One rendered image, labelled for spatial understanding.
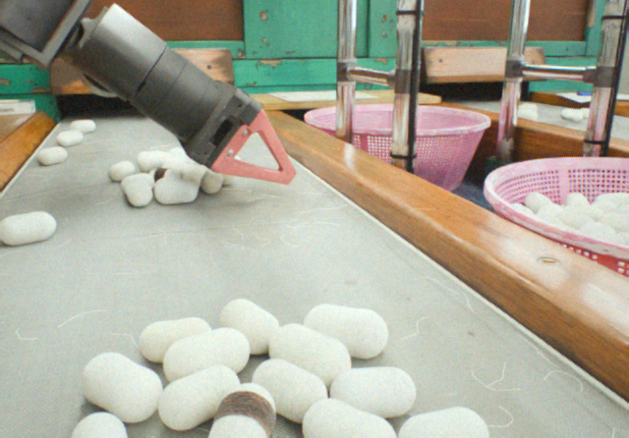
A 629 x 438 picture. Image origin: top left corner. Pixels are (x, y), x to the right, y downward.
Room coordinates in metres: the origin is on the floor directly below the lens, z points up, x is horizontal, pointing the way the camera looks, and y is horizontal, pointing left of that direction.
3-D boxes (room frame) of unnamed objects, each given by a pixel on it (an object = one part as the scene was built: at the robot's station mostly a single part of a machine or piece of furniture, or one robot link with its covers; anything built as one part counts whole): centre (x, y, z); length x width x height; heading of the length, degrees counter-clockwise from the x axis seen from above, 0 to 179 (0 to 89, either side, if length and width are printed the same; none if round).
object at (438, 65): (1.14, -0.36, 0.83); 0.30 x 0.06 x 0.07; 108
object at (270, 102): (0.98, -0.06, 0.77); 0.33 x 0.15 x 0.01; 108
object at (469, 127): (0.78, -0.13, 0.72); 0.27 x 0.27 x 0.10
